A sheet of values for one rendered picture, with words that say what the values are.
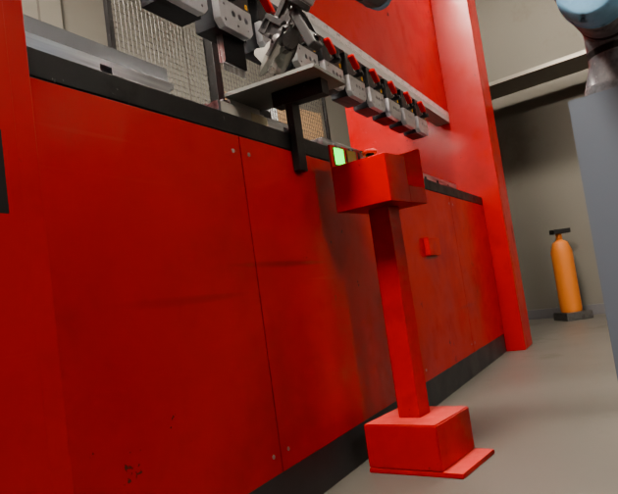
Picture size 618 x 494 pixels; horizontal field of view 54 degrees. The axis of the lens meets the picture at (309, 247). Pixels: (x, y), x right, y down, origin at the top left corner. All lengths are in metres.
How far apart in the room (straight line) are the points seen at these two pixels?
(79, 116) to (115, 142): 0.07
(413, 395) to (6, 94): 1.16
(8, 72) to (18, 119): 0.06
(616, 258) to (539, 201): 4.12
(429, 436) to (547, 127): 4.20
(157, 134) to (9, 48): 0.38
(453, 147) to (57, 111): 2.91
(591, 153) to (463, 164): 2.34
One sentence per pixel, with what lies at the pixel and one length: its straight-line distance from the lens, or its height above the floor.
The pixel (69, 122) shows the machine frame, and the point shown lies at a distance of 1.01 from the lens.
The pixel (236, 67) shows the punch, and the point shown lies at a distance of 1.73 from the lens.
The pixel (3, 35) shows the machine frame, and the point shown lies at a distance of 0.86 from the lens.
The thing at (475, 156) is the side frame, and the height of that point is 1.11.
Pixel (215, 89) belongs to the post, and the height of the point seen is 1.48.
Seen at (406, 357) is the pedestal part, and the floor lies 0.27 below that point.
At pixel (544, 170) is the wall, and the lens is 5.43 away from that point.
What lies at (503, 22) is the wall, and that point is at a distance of 5.80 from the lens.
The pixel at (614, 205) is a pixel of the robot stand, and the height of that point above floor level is 0.55.
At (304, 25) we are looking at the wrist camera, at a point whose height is 1.13.
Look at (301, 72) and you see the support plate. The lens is 1.51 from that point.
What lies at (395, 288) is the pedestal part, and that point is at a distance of 1.57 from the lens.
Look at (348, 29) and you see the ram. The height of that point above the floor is 1.45.
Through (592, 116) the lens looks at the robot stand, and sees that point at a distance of 1.35.
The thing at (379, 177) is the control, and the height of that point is 0.72.
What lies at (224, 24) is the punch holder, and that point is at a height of 1.18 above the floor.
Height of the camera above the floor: 0.46
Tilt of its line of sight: 5 degrees up
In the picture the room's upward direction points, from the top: 8 degrees counter-clockwise
